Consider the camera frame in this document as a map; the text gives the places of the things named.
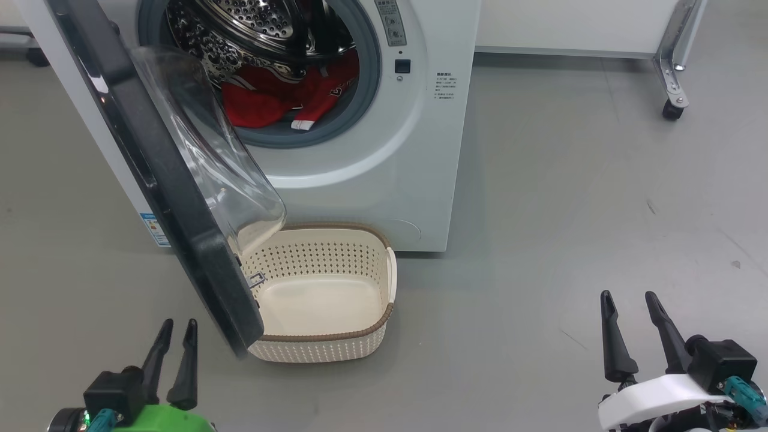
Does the white front-load washing machine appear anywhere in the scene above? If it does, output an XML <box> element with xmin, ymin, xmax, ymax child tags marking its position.
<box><xmin>15</xmin><ymin>0</ymin><xmax>481</xmax><ymax>253</ymax></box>

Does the dark grey round bin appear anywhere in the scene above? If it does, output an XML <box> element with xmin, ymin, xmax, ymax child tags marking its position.
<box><xmin>45</xmin><ymin>0</ymin><xmax>287</xmax><ymax>356</ymax></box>

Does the red white jersey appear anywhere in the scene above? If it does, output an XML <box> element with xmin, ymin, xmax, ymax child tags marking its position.
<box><xmin>221</xmin><ymin>51</ymin><xmax>361</xmax><ymax>131</ymax></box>

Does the metal leg with caster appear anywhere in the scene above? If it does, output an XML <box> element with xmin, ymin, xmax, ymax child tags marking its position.
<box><xmin>653</xmin><ymin>0</ymin><xmax>709</xmax><ymax>121</ymax></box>

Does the cream perforated laundry basket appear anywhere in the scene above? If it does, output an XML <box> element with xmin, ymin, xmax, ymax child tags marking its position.
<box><xmin>237</xmin><ymin>223</ymin><xmax>398</xmax><ymax>364</ymax></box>

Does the teal cable connector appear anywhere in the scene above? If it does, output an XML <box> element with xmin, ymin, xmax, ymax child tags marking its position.
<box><xmin>723</xmin><ymin>377</ymin><xmax>768</xmax><ymax>421</ymax></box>
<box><xmin>87</xmin><ymin>408</ymin><xmax>118</xmax><ymax>432</ymax></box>

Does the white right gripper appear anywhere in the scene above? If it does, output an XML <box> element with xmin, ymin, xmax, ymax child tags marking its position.
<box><xmin>597</xmin><ymin>290</ymin><xmax>736</xmax><ymax>431</ymax></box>

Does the white partition panel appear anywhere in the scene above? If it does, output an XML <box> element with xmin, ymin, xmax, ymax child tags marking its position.
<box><xmin>474</xmin><ymin>0</ymin><xmax>685</xmax><ymax>59</ymax></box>

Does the printed text label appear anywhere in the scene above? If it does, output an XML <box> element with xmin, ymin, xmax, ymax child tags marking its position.
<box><xmin>435</xmin><ymin>72</ymin><xmax>458</xmax><ymax>101</ymax></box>

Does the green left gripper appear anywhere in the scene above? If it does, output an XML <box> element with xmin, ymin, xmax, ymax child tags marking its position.
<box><xmin>114</xmin><ymin>318</ymin><xmax>217</xmax><ymax>432</ymax></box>

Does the blue energy label sticker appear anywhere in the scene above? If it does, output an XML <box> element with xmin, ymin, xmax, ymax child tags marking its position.
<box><xmin>140</xmin><ymin>212</ymin><xmax>172</xmax><ymax>248</ymax></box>

